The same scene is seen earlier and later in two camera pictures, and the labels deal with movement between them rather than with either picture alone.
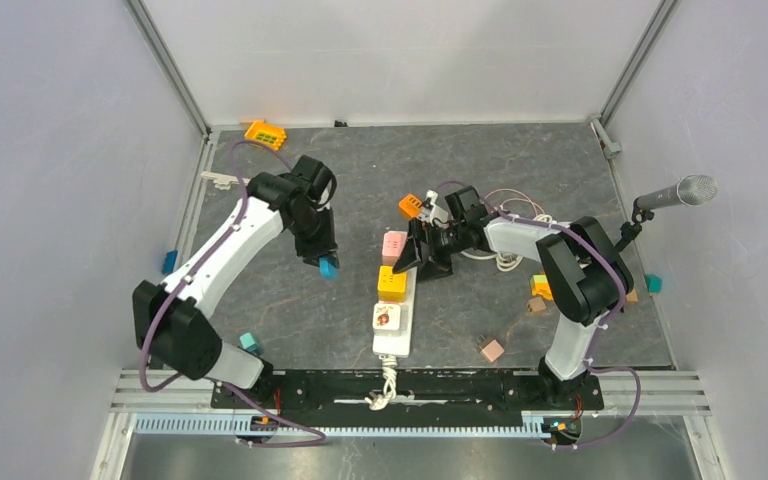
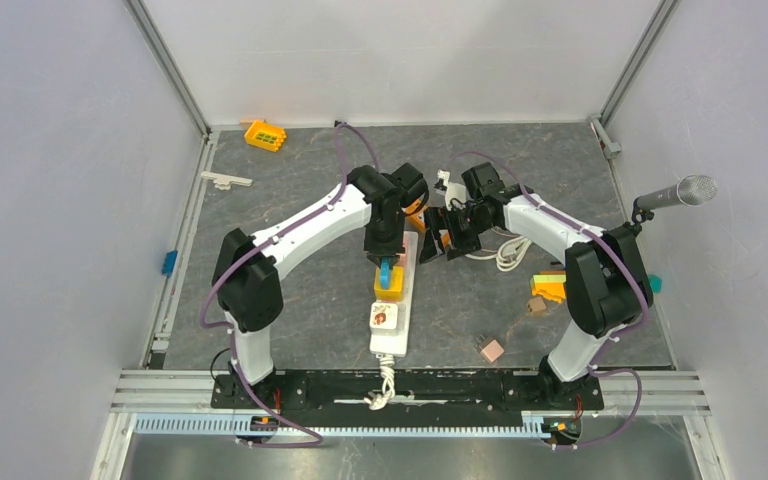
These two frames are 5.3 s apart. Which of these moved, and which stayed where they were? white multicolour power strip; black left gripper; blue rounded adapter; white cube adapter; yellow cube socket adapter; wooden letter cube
Moved: blue rounded adapter; black left gripper
Stayed: white multicolour power strip; wooden letter cube; yellow cube socket adapter; white cube adapter
